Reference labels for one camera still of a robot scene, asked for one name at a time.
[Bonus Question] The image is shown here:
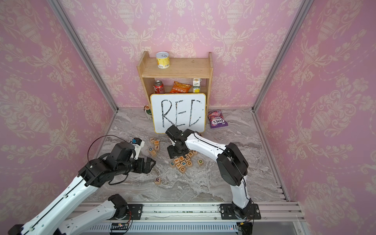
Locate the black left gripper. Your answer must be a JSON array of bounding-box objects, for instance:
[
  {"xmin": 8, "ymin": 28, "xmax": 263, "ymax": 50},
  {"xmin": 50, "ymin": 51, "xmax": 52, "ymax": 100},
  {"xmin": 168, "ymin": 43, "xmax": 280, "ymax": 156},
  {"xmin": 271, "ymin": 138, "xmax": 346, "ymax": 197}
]
[{"xmin": 117, "ymin": 156, "xmax": 158, "ymax": 176}]

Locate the wooden shelf rack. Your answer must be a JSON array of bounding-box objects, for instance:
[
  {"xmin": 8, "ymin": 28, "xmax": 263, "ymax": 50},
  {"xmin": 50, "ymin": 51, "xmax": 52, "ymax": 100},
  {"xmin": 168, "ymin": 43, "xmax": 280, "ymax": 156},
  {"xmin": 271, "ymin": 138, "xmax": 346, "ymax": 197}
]
[{"xmin": 137, "ymin": 52, "xmax": 214, "ymax": 109}]

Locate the yellow white can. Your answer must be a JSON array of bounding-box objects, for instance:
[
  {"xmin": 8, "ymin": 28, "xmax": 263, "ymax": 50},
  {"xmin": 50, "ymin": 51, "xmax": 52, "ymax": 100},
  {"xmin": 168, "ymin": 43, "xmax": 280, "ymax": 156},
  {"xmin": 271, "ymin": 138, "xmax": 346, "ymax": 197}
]
[{"xmin": 156, "ymin": 52, "xmax": 170, "ymax": 69}]

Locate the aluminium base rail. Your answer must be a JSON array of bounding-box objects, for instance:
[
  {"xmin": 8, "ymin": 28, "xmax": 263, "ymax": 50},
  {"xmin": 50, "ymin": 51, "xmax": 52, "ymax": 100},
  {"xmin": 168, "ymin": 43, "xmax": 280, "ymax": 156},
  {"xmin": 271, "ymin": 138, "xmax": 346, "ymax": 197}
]
[{"xmin": 58, "ymin": 201, "xmax": 306, "ymax": 235}]

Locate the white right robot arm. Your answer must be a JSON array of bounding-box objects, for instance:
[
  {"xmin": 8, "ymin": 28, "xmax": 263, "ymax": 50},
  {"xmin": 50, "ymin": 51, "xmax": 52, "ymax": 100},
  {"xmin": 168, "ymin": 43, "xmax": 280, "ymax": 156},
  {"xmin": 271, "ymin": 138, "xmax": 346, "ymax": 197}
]
[{"xmin": 165, "ymin": 125, "xmax": 261, "ymax": 220}]

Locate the brown C letter block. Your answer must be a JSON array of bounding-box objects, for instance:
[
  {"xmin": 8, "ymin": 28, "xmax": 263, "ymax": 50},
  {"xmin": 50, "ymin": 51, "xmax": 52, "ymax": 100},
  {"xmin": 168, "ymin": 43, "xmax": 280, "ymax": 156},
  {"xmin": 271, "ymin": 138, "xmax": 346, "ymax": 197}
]
[{"xmin": 179, "ymin": 166, "xmax": 187, "ymax": 174}]

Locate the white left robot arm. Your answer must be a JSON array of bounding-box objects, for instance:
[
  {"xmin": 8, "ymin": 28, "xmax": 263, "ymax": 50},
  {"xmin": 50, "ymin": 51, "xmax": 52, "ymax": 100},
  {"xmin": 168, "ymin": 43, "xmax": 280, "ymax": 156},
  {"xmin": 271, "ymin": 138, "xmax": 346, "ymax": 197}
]
[{"xmin": 8, "ymin": 138, "xmax": 156, "ymax": 235}]

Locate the orange snack bag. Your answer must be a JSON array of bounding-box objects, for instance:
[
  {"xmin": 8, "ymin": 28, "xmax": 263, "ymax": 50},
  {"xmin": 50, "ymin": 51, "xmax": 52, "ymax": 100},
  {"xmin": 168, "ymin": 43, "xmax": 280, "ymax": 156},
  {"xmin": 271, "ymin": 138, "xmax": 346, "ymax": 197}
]
[{"xmin": 170, "ymin": 81, "xmax": 192, "ymax": 94}]

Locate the purple candy bag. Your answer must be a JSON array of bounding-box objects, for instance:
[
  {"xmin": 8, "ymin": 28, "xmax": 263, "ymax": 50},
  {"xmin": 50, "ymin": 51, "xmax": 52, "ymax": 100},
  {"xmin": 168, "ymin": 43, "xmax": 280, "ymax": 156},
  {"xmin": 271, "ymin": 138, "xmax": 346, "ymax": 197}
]
[{"xmin": 208, "ymin": 110, "xmax": 228, "ymax": 128}]

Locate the red soda can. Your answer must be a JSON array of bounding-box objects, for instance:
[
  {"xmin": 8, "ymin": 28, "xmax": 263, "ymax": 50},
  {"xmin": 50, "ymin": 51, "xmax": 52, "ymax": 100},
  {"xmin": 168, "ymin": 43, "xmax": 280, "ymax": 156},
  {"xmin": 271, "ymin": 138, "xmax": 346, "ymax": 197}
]
[{"xmin": 153, "ymin": 80, "xmax": 165, "ymax": 94}]

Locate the purple R letter block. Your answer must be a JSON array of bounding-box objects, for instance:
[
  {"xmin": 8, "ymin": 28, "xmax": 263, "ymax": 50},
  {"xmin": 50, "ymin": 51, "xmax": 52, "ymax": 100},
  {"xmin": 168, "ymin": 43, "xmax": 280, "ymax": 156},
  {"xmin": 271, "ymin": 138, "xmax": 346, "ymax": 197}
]
[{"xmin": 154, "ymin": 177, "xmax": 162, "ymax": 185}]

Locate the white green drink carton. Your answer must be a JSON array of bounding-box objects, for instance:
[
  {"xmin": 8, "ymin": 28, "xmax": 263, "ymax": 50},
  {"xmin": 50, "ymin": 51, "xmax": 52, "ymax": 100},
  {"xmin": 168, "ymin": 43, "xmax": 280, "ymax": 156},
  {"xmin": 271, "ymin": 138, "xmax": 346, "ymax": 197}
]
[{"xmin": 193, "ymin": 78, "xmax": 201, "ymax": 93}]

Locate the yellow framed whiteboard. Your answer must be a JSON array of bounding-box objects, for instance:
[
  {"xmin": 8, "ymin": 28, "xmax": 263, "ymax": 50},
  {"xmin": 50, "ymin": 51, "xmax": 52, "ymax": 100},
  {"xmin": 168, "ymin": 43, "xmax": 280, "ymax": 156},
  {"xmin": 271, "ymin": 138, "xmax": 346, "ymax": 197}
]
[{"xmin": 150, "ymin": 93, "xmax": 207, "ymax": 134}]

